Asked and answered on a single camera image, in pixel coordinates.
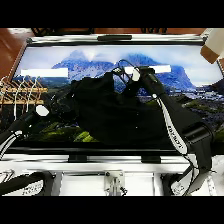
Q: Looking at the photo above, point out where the black garment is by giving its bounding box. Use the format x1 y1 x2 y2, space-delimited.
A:
68 71 175 147

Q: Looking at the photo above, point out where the black cable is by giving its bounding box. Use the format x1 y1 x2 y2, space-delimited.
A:
112 58 142 88

